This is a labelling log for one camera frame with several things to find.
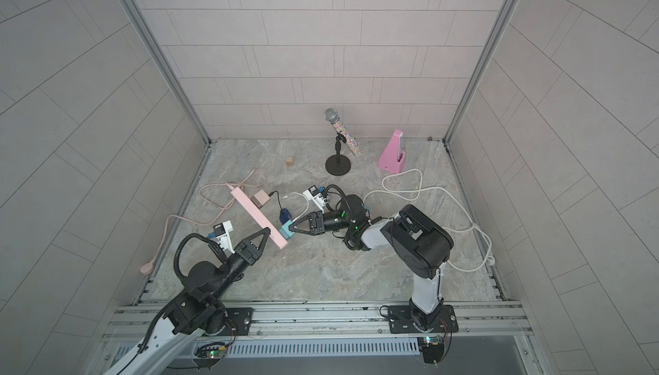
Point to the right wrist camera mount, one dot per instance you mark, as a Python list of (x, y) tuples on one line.
[(315, 195)]

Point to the blue electric shaver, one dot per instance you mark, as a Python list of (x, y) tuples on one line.
[(285, 216)]

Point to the beige power adapter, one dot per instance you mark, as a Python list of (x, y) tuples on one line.
[(260, 198)]

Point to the teal power adapter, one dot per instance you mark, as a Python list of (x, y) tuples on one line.
[(285, 230)]

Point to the right corner aluminium post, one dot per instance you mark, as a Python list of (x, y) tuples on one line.
[(502, 20)]

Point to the pink metronome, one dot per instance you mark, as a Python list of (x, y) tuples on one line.
[(393, 157)]

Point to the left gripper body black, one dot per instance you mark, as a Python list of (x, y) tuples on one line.
[(237, 265)]

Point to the pink power strip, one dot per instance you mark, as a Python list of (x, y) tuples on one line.
[(258, 216)]

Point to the corner aluminium post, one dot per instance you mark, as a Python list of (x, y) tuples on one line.
[(502, 20), (158, 56)]

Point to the glitter microphone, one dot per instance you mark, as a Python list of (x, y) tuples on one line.
[(332, 116)]

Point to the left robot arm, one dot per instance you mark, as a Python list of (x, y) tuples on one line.
[(197, 310)]

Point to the left corner aluminium post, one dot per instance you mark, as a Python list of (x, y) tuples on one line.
[(158, 56)]

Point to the black microphone stand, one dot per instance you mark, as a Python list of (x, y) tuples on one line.
[(338, 164)]

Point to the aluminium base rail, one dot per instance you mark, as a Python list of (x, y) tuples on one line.
[(271, 320)]

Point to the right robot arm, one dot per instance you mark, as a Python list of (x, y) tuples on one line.
[(422, 245)]

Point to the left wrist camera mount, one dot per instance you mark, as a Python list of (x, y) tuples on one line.
[(221, 236)]

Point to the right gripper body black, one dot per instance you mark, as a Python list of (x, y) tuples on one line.
[(335, 221)]

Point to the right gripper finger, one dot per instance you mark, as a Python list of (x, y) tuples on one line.
[(312, 219), (313, 230)]

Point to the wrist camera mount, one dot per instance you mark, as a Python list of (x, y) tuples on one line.
[(315, 195), (221, 236)]

